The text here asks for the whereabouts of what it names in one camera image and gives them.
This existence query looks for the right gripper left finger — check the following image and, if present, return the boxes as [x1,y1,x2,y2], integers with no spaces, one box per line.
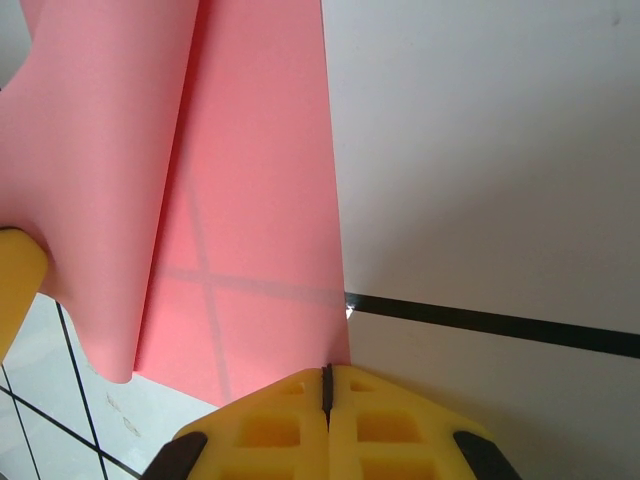
[142,367,332,480]

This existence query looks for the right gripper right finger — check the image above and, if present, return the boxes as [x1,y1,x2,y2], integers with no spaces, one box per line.
[326,364,524,480]

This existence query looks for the pink cloth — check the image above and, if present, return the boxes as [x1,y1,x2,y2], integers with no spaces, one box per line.
[0,0,354,407]

